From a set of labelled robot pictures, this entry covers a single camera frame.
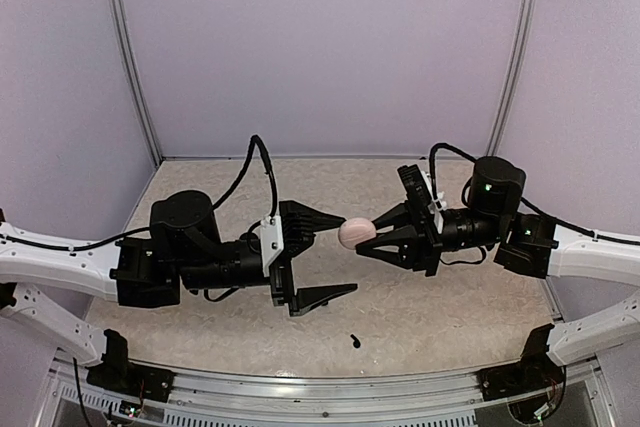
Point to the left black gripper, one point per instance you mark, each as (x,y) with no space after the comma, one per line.
(281,272)

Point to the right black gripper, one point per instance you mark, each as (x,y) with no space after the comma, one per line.
(420,248)

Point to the pink earbud charging case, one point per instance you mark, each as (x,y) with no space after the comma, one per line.
(355,231)

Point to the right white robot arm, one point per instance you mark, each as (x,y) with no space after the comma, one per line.
(533,244)

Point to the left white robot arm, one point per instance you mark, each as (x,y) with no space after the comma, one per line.
(180,249)

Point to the black earbud lower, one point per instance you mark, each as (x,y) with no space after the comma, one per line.
(355,341)

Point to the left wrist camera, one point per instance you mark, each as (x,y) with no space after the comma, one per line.
(271,241)

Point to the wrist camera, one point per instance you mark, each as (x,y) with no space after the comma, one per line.
(424,204)
(271,241)

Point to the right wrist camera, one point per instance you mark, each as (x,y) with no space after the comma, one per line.
(424,204)

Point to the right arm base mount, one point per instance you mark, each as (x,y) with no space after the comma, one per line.
(518,378)

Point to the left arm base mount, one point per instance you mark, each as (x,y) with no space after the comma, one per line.
(140,381)

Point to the right aluminium corner post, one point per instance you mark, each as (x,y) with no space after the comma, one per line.
(514,68)

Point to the aluminium corner post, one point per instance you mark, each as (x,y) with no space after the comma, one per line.
(125,46)
(514,68)

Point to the left aluminium corner post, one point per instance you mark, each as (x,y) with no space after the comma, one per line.
(125,46)

